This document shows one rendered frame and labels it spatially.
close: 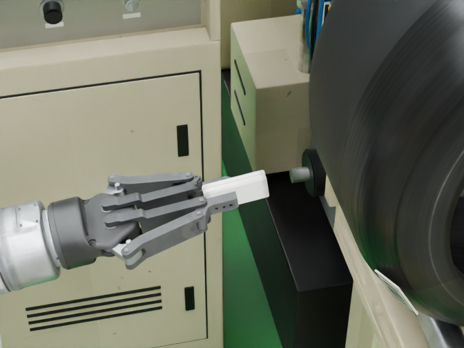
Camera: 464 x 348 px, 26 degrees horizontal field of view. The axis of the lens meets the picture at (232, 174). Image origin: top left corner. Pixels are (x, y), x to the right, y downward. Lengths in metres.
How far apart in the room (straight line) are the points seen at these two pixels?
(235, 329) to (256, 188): 1.35
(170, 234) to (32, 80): 0.72
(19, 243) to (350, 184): 0.35
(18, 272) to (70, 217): 0.08
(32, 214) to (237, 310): 1.43
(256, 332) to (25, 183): 0.79
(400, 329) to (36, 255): 0.51
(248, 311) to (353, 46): 1.46
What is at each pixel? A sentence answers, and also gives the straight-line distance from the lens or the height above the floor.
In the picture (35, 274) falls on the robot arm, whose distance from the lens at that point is 1.08.
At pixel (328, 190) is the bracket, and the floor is 0.88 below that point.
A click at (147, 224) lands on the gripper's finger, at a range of 1.08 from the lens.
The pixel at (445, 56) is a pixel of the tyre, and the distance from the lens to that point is 0.96.
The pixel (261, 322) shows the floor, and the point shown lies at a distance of 2.44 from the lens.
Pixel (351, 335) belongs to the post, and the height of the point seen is 0.36.
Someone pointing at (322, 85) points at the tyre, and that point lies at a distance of 1.13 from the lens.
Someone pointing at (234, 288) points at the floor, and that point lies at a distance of 2.50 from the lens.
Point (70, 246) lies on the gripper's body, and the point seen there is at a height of 1.13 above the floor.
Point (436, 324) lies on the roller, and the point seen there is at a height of 0.92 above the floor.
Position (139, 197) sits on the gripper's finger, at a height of 1.14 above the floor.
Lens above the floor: 1.90
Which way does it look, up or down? 43 degrees down
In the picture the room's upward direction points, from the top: straight up
